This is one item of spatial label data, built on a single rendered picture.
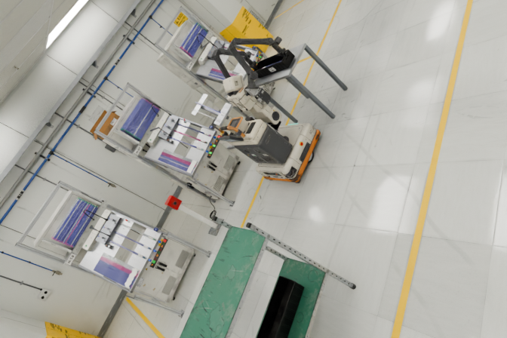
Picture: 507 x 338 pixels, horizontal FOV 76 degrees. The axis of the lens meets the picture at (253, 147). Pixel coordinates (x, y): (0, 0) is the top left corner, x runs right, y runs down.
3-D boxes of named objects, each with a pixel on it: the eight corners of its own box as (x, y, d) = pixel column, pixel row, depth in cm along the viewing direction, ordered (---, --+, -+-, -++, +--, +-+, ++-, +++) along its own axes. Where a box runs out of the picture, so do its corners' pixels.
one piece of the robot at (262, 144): (292, 171, 353) (235, 128, 315) (263, 170, 399) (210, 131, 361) (304, 145, 363) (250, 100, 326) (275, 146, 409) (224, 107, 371)
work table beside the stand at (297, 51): (334, 118, 379) (288, 75, 343) (295, 123, 438) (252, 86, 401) (348, 87, 392) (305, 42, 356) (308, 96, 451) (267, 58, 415)
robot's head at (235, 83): (234, 90, 335) (230, 76, 333) (224, 93, 353) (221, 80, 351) (245, 88, 343) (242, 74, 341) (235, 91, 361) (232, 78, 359)
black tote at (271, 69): (259, 78, 399) (252, 72, 394) (265, 67, 404) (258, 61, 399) (288, 68, 351) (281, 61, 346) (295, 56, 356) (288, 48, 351)
